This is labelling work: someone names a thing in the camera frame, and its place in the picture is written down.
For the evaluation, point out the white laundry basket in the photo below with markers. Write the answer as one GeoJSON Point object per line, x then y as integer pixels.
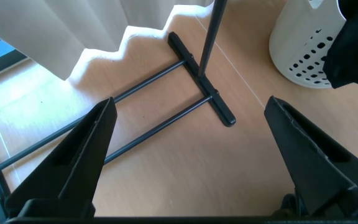
{"type": "Point", "coordinates": [297, 37]}

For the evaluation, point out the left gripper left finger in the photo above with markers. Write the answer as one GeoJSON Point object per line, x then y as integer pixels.
{"type": "Point", "coordinates": [76, 174]}

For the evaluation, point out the black clothes rack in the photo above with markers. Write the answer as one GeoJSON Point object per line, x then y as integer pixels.
{"type": "Point", "coordinates": [210, 90]}

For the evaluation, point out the beige curtain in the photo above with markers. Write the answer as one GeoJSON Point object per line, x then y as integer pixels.
{"type": "Point", "coordinates": [57, 31]}

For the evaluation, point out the black garment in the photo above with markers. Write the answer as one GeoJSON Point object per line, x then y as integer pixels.
{"type": "Point", "coordinates": [356, 46]}

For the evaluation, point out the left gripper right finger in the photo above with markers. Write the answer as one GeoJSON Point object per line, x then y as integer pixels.
{"type": "Point", "coordinates": [315, 171]}

